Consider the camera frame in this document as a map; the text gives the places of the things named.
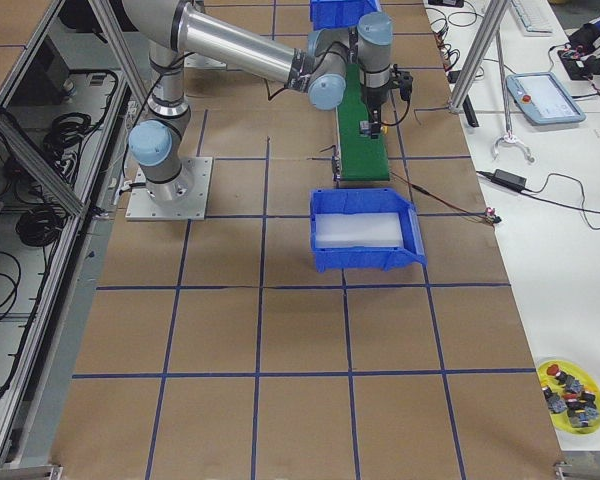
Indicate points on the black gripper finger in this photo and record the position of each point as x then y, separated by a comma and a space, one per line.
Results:
377, 122
370, 124

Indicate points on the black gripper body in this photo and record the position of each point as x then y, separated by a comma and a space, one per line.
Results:
374, 101

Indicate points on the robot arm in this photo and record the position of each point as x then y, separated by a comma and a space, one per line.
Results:
176, 28

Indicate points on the spare buttons pile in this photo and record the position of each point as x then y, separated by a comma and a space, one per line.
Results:
570, 397

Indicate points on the green conveyor belt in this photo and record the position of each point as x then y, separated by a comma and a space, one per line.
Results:
360, 157

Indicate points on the blue bin left side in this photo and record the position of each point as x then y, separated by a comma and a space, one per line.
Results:
329, 14

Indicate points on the blue bin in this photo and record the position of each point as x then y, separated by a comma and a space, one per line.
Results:
329, 14
367, 200

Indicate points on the black flat bar tool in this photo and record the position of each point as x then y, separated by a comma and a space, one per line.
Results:
470, 113

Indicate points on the white foam pad right bin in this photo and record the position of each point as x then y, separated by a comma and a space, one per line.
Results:
358, 230

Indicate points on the reacher grabber tool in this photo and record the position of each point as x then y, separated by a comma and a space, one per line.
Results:
508, 139

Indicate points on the blue bin right side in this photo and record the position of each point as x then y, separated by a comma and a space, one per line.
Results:
367, 200

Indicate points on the black power adapter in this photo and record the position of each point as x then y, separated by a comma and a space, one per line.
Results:
509, 180

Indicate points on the teach pendant tablet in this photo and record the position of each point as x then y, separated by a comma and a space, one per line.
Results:
543, 99

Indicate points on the white keyboard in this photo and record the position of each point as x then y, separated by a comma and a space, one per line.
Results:
530, 18

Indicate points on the yellow plate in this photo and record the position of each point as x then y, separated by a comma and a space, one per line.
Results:
572, 395

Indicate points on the aluminium frame post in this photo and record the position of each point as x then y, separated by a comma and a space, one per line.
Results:
479, 47

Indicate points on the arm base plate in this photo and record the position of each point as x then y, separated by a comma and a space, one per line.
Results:
201, 62
183, 198

